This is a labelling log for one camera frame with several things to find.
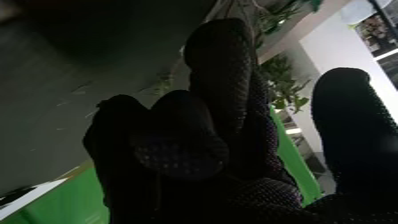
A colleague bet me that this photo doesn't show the green plant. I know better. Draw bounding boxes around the green plant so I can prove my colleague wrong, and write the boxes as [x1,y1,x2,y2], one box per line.
[257,54,313,115]

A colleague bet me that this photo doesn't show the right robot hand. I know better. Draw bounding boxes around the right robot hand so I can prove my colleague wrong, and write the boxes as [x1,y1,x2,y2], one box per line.
[82,18,398,224]

